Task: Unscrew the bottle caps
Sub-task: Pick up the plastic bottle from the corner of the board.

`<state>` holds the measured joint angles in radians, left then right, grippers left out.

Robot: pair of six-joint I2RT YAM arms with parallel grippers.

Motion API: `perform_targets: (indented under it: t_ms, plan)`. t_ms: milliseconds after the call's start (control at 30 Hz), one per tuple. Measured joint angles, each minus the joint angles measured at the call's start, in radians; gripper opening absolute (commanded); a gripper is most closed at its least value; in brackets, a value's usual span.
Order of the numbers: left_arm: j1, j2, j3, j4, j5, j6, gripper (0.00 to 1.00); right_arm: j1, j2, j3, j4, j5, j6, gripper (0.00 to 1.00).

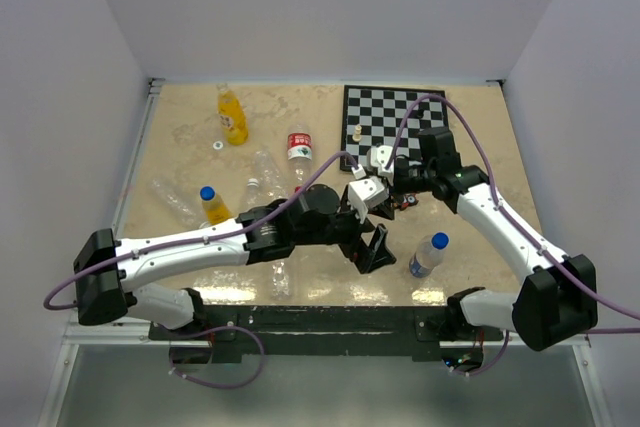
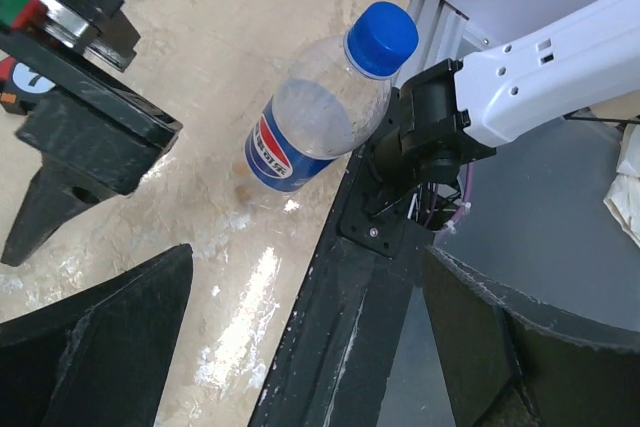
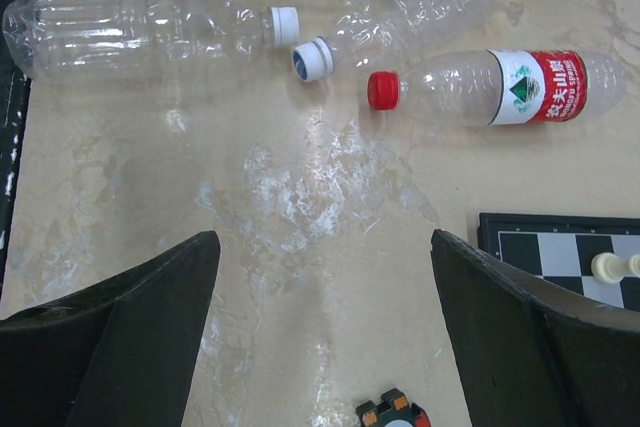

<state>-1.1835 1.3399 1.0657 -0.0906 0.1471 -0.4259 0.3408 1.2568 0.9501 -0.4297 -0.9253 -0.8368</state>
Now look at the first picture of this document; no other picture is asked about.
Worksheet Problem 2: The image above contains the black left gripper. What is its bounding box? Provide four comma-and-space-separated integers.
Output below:
295, 193, 396, 272

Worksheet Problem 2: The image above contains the blue cap Pepsi bottle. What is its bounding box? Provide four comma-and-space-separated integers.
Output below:
409, 232, 449, 278

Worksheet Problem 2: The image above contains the yellow tea bottle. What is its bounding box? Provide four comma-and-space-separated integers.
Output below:
216, 83, 249, 145

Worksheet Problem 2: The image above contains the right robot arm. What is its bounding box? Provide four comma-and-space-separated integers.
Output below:
367, 127, 598, 351

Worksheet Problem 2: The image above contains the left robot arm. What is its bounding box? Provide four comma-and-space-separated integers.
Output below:
73, 184, 396, 339

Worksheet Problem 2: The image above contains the long clear crushed bottle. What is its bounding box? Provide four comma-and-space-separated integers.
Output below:
271, 260, 293, 300

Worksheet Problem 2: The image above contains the red label clear bottle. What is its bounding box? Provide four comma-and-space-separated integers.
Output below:
287, 122, 313, 191

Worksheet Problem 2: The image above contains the clear crushed bottle middle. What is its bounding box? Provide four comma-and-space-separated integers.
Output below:
253, 147, 289, 200

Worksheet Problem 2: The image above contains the upright clear bottle white cap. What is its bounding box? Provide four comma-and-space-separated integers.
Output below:
243, 178, 261, 211

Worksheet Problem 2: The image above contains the clear bottle far left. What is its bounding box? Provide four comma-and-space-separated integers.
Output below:
149, 177, 200, 229

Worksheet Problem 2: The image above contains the cartoon fridge magnet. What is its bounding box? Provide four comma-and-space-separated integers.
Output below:
393, 194, 418, 210

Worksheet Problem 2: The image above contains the white chess piece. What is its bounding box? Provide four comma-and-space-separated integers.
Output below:
352, 124, 362, 143

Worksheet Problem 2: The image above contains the black white chessboard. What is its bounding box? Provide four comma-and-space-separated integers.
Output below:
340, 85, 448, 164

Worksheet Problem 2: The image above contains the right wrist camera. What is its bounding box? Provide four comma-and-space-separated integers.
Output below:
366, 145, 395, 183

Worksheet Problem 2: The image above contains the black base frame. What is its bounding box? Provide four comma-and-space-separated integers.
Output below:
149, 305, 503, 363

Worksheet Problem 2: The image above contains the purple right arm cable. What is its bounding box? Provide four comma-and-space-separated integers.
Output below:
387, 94, 640, 336

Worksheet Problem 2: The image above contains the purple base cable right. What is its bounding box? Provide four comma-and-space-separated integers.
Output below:
447, 329, 510, 378

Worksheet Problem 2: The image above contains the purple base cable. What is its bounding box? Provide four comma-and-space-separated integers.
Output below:
168, 324, 267, 389
447, 329, 510, 378

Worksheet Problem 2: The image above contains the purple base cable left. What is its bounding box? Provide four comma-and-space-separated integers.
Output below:
168, 324, 267, 389

